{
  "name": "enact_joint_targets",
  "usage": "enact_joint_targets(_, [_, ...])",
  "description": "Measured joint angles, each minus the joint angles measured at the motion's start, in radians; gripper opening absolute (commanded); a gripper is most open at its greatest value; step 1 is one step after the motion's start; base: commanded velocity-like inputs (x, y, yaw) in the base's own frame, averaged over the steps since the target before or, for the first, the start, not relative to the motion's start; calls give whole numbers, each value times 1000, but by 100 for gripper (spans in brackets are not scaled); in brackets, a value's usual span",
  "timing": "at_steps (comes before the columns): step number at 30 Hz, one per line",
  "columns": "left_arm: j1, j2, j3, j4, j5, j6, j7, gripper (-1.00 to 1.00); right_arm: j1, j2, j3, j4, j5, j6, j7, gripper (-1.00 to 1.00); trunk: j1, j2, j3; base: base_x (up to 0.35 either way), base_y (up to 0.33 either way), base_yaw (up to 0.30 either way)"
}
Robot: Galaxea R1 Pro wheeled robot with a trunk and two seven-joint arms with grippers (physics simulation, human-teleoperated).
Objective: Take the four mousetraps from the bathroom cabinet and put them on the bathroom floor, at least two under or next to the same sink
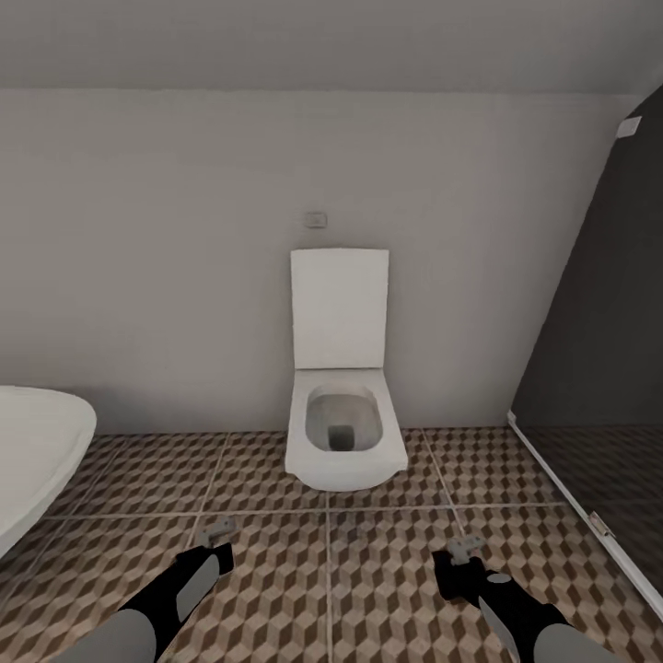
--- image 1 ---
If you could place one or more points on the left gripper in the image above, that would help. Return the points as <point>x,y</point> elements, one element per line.
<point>225,557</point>

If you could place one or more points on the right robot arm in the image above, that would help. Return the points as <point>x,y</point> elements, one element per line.
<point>531,631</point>

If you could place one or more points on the bathtub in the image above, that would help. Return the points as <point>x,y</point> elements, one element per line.
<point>43,437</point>

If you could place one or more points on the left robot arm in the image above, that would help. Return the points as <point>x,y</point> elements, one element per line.
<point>144,627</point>

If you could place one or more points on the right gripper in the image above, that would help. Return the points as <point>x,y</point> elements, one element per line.
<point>451,579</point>

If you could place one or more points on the door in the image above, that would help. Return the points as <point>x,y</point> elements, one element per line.
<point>591,398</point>

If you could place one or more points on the mousetrap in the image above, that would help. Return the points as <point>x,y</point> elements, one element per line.
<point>441,558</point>

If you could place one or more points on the hook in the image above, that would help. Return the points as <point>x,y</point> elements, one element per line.
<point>316,219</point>

